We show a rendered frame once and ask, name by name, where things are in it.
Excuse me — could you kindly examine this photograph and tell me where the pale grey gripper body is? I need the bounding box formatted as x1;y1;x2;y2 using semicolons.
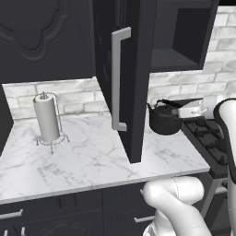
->
178;105;210;120

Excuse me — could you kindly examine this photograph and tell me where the black kettle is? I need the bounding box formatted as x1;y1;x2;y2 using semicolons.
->
146;98;186;136

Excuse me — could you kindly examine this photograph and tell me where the black open cabinet door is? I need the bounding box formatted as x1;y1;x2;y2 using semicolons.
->
91;0;159;164

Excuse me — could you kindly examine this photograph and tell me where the black ornate cabinet door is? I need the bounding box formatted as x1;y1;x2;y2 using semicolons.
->
0;0;97;85

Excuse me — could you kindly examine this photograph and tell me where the black lower cabinet door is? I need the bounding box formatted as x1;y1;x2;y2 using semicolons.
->
14;211;105;236
0;223;16;236

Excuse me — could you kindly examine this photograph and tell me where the black tall cabinet side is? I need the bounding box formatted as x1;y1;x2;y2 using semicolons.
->
0;85;15;156

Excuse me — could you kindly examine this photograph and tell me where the black stove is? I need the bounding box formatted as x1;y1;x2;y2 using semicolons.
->
179;97;232;236

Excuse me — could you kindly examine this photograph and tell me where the black narrow drawer front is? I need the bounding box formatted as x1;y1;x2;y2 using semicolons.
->
101;181;155;216

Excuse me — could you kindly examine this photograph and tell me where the black lower drawer front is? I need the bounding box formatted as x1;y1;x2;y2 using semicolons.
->
102;206;159;236

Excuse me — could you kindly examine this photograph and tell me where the white paper towel roll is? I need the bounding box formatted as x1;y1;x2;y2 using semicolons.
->
32;93;61;143

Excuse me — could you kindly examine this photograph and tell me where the black wide drawer front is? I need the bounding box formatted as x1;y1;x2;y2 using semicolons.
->
0;189;104;223

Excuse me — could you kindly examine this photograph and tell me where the black open wall cabinet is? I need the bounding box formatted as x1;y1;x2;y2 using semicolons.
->
148;0;221;74

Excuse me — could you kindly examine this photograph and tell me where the grey cabinet door handle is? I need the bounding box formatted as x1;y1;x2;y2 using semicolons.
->
111;26;133;133

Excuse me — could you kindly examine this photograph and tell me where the wire paper towel holder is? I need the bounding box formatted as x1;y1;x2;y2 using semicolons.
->
35;90;71;155

